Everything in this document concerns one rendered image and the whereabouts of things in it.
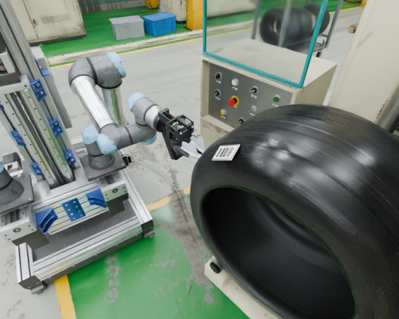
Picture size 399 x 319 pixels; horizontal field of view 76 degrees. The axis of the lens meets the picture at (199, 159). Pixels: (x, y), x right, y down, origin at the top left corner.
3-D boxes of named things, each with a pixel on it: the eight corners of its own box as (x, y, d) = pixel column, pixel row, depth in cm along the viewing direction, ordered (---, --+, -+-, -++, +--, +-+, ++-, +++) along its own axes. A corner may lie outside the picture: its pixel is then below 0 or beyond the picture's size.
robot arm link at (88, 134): (83, 146, 148) (76, 127, 138) (106, 138, 153) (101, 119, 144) (90, 157, 140) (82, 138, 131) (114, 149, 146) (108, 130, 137)
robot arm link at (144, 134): (126, 140, 101) (121, 118, 93) (151, 130, 106) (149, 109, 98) (134, 152, 97) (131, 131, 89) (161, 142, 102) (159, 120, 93)
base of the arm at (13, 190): (-10, 190, 136) (-20, 177, 129) (22, 179, 142) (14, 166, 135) (-10, 210, 127) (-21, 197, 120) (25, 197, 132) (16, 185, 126)
